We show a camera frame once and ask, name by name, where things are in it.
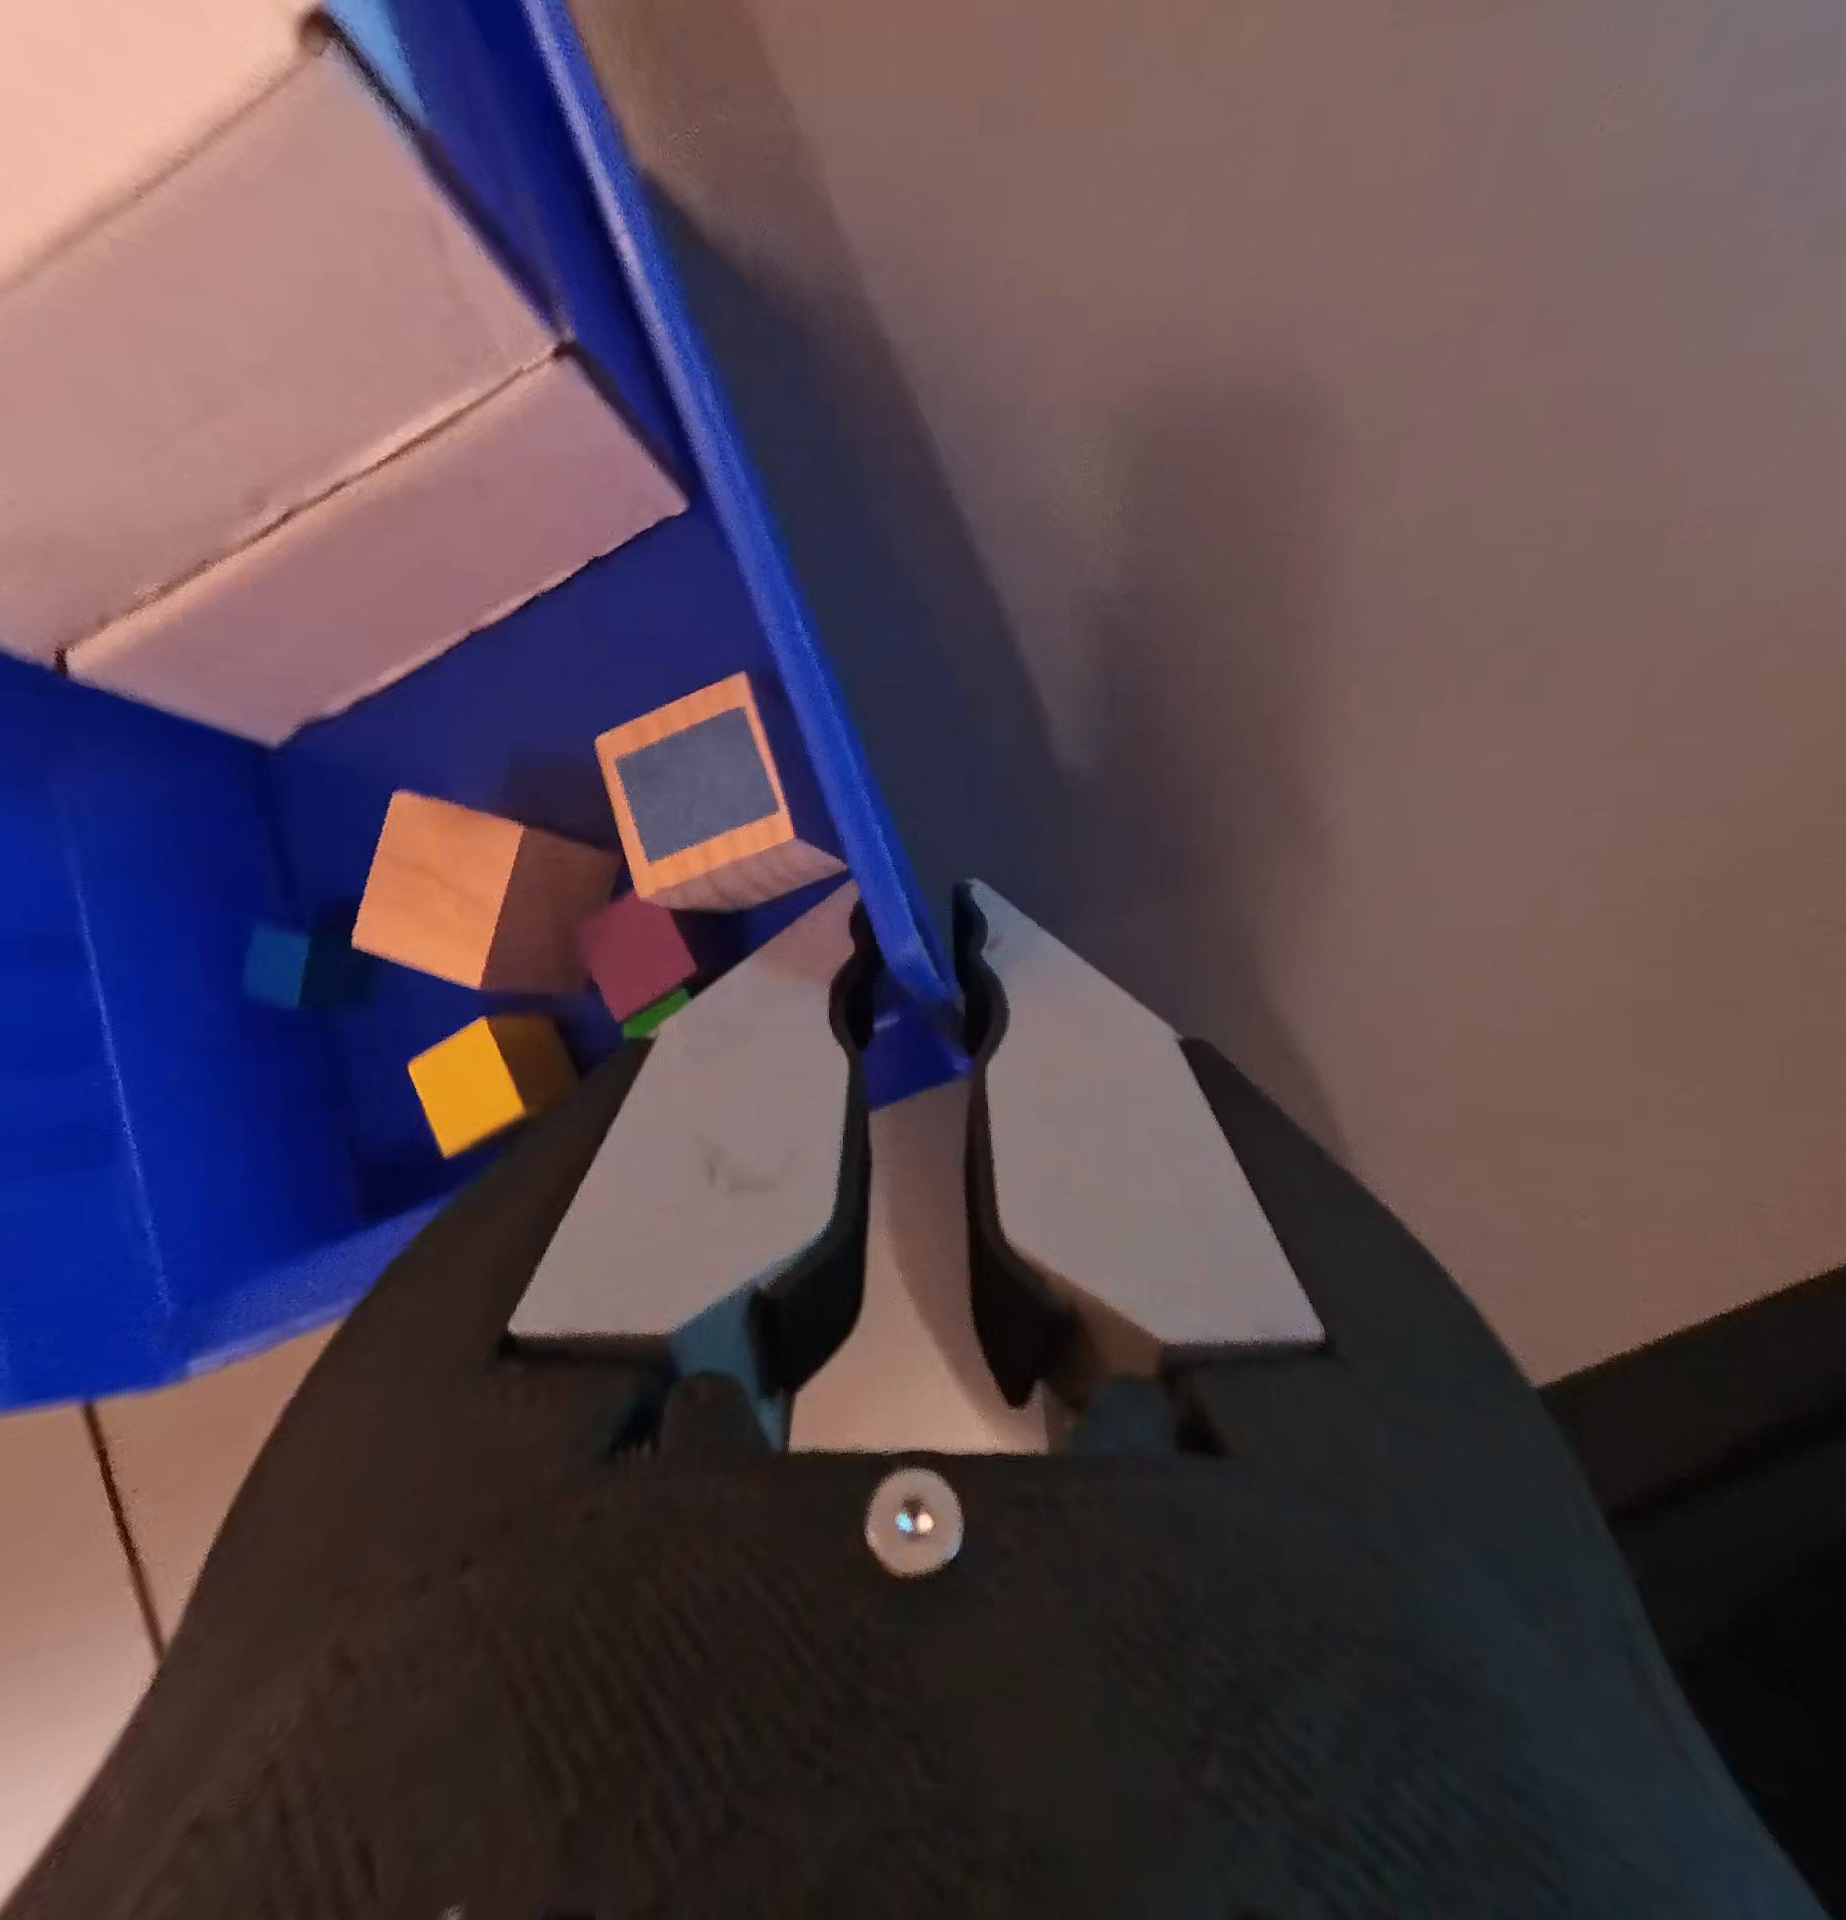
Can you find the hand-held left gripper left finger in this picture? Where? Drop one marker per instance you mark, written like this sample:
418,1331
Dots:
699,1186

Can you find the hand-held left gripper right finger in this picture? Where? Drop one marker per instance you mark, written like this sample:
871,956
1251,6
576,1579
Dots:
1134,1186

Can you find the plain wooden cube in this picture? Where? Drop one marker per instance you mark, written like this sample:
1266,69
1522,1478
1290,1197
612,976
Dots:
444,887

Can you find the blue plastic bin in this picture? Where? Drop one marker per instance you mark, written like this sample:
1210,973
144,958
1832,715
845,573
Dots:
114,1050

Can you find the green cube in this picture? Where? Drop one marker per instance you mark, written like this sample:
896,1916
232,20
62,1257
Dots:
656,1016

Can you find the magenta cube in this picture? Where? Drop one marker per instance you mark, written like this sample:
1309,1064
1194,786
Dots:
634,951

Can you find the yellow cube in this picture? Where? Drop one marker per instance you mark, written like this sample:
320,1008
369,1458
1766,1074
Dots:
483,1080

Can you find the wooden cube with blue face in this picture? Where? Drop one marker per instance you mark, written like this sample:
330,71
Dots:
699,786

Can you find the small blue cube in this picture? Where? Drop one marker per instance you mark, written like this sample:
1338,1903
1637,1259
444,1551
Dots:
285,966

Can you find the person's dark clothed body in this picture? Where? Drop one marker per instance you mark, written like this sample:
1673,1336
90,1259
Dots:
1763,1499

